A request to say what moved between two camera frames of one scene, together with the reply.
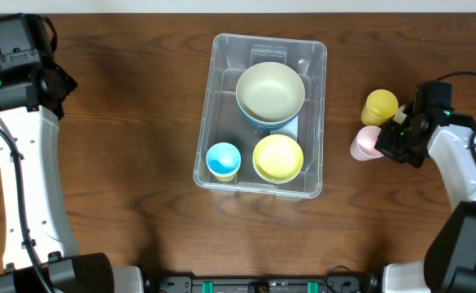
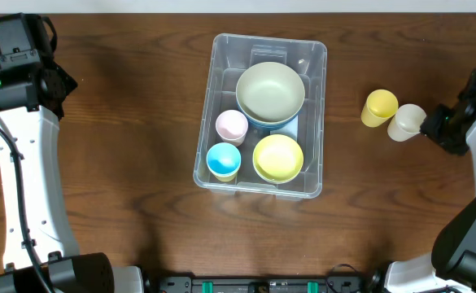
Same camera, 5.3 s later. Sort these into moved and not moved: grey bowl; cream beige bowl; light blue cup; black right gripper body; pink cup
Moved: pink cup; black right gripper body
Not moved: light blue cup; cream beige bowl; grey bowl
